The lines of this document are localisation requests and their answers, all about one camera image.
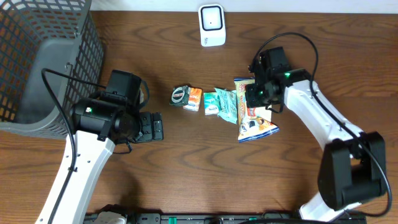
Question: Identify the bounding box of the orange small snack packet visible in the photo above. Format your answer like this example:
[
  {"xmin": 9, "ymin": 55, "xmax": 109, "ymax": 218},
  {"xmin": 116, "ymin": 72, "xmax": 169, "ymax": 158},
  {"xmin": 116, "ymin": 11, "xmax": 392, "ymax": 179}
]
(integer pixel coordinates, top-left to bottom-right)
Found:
[{"xmin": 183, "ymin": 88, "xmax": 202, "ymax": 112}]

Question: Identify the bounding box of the teal small snack packet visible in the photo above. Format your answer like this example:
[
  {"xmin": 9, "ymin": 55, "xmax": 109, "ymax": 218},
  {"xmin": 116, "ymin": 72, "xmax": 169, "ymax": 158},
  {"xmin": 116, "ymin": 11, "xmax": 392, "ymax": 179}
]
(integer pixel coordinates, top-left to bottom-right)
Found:
[{"xmin": 203, "ymin": 92, "xmax": 221, "ymax": 116}]

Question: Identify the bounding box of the dark green round-logo packet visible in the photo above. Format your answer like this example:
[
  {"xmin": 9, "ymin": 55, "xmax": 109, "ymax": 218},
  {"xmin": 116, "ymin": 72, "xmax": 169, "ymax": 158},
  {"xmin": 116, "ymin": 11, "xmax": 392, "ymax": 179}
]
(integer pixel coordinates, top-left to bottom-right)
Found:
[{"xmin": 169, "ymin": 85, "xmax": 191, "ymax": 106}]

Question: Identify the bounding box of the large beige snack bag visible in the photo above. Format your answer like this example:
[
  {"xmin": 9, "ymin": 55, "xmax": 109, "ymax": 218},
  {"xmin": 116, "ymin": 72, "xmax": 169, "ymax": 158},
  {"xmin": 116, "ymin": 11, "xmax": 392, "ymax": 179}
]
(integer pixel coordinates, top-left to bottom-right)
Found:
[{"xmin": 234, "ymin": 78, "xmax": 279, "ymax": 143}]

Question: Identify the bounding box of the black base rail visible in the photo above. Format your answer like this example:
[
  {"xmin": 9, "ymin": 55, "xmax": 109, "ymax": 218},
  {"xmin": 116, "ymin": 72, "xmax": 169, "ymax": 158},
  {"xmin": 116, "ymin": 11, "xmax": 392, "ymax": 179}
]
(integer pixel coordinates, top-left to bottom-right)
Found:
[{"xmin": 83, "ymin": 211, "xmax": 368, "ymax": 224}]

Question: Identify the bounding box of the light green snack packet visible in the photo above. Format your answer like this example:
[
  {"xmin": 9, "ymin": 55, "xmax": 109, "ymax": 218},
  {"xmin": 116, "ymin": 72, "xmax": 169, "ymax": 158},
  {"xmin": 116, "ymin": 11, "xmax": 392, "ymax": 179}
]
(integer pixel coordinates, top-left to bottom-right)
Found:
[{"xmin": 215, "ymin": 88, "xmax": 238, "ymax": 124}]

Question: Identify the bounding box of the dark grey mesh plastic basket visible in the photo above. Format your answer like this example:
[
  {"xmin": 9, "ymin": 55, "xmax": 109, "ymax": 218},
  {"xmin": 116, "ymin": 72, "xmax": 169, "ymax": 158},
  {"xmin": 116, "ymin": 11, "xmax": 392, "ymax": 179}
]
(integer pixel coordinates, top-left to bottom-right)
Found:
[{"xmin": 1, "ymin": 0, "xmax": 104, "ymax": 139}]

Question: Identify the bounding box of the white barcode scanner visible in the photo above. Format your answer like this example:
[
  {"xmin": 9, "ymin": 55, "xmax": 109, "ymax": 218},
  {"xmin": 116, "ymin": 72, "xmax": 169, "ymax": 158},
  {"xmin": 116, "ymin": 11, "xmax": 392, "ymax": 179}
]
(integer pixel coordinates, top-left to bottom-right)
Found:
[{"xmin": 198, "ymin": 4, "xmax": 226, "ymax": 47}]

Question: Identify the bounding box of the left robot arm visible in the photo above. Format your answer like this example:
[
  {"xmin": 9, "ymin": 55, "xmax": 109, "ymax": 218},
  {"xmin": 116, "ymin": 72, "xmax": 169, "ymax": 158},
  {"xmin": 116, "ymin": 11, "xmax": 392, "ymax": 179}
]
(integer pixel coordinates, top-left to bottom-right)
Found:
[{"xmin": 37, "ymin": 68, "xmax": 164, "ymax": 223}]

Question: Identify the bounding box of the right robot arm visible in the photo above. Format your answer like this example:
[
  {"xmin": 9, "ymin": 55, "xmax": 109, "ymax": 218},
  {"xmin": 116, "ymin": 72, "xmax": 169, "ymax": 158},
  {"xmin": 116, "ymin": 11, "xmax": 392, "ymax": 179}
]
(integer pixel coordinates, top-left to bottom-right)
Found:
[{"xmin": 246, "ymin": 47, "xmax": 392, "ymax": 222}]

